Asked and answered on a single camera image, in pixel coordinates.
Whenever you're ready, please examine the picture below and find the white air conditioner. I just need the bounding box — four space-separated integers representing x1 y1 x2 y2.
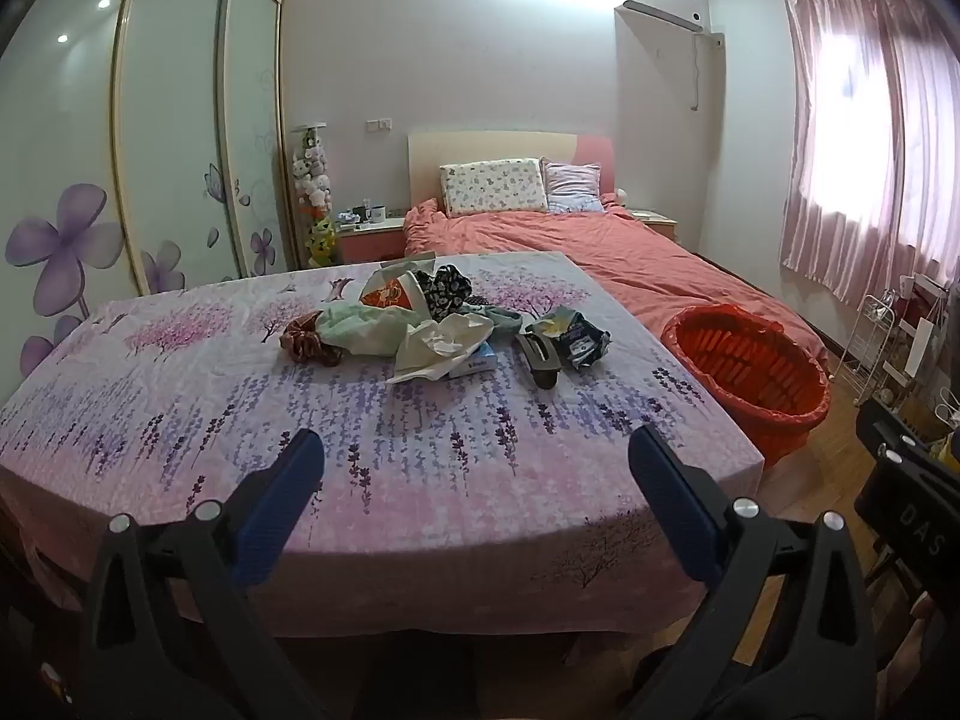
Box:
624 0 710 35

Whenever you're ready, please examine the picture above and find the pink curtain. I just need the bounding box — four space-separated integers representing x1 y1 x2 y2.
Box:
778 0 960 308

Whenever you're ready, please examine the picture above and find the pale green plastic bag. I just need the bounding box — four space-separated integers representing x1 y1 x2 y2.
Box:
315 302 421 358

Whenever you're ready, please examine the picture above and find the plush toy display tower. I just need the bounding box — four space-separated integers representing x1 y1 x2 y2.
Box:
292 124 338 267

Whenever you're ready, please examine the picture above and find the crumpled white paper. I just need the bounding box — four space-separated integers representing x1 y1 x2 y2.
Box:
386 313 496 383

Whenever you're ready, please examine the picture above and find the wooden nightstand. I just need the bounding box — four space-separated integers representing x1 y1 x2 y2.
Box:
626 208 680 244

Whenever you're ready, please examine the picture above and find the pink and white nightstand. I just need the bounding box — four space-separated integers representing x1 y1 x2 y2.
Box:
335 217 410 265

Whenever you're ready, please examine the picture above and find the brown scrunchie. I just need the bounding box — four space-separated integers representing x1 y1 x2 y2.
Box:
281 313 346 368

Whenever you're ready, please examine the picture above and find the blue tissue box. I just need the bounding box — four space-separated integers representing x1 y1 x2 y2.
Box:
442 341 497 380

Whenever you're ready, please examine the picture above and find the floral printed bed sheet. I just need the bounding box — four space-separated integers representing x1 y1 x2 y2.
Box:
0 251 766 640

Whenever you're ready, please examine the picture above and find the floral sliding door wardrobe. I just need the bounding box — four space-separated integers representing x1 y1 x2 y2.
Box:
0 0 295 385

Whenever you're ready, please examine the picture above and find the white floral pillow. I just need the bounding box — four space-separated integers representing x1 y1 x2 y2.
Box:
439 158 548 217

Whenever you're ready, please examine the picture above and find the foil snack bag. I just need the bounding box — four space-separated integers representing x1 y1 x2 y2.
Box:
525 306 612 370

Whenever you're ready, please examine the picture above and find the grey fleece cloth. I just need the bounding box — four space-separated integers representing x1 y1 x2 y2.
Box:
461 298 524 335

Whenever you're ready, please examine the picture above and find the black white patterned cloth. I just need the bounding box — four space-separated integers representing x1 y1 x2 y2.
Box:
412 265 473 321

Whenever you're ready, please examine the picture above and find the white air conditioner pipe cover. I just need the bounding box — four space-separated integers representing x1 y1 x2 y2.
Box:
690 31 727 112

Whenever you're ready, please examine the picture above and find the red paper bowl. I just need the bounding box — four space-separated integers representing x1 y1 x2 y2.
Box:
360 270 432 314

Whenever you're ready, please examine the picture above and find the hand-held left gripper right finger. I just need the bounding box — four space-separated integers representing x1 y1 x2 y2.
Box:
621 424 880 720

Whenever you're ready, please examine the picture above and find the pink striped pillow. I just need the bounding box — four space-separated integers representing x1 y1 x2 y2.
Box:
541 159 605 212

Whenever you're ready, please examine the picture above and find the orange laundry basket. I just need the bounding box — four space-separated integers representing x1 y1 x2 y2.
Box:
661 307 830 432

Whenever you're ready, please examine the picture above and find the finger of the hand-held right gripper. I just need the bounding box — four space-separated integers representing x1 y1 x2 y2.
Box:
855 396 947 475

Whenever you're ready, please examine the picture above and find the red plastic laundry basket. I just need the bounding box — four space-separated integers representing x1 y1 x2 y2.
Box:
660 304 832 467

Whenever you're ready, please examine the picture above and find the black plastic clip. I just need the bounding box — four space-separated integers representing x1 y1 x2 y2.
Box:
514 330 563 391

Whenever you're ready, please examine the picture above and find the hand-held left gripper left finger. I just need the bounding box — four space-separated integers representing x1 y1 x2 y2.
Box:
81 429 362 720

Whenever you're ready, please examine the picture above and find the white wire rack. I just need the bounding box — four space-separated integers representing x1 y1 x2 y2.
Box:
832 274 960 425

